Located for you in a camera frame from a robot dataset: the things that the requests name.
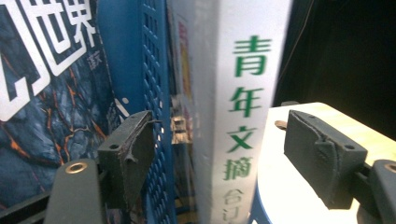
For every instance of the blue plastic file rack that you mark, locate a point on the blue plastic file rack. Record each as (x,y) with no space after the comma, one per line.
(130,62)

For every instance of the white book with green title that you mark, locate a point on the white book with green title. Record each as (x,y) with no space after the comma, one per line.
(249,93)

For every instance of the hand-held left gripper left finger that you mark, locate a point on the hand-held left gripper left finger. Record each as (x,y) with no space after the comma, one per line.
(127,161)

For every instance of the dark blue cover magazine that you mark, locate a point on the dark blue cover magazine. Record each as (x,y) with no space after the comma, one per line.
(46,109)

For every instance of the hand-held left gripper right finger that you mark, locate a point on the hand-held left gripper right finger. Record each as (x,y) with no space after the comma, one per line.
(323,161)

